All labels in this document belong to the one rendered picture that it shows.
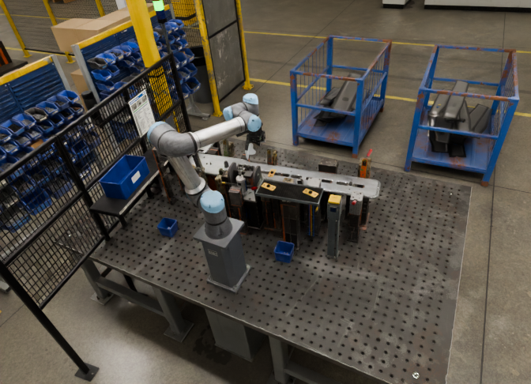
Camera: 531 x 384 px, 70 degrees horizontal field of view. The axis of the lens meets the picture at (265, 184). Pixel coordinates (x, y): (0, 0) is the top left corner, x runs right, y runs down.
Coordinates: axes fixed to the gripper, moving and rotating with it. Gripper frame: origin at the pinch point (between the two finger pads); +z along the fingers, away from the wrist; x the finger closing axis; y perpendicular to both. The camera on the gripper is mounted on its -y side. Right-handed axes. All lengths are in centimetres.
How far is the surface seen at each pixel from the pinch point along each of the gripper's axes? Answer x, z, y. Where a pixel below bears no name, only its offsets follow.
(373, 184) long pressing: 38, 34, 63
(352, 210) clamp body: 13, 37, 57
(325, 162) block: 47, 31, 29
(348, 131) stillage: 228, 114, -3
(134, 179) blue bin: -21, 27, -80
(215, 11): 273, 2, -197
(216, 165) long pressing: 22, 35, -45
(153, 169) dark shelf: -1, 33, -82
